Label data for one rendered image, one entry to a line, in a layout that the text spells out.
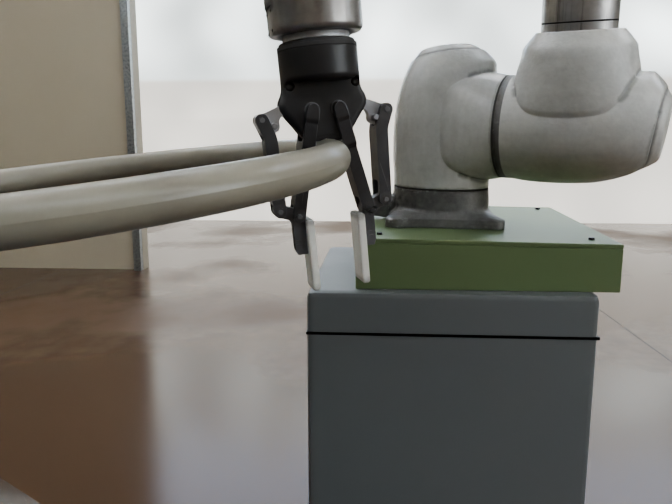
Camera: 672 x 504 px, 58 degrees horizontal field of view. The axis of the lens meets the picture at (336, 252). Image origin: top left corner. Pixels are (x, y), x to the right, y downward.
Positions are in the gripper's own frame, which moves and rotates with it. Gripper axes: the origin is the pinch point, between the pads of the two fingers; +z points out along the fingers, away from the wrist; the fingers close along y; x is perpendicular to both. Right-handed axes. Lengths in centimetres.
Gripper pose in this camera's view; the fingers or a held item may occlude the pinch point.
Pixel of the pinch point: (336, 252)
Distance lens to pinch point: 61.2
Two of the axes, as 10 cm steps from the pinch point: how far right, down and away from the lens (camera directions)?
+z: 0.9, 9.7, 2.1
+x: 2.4, 1.8, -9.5
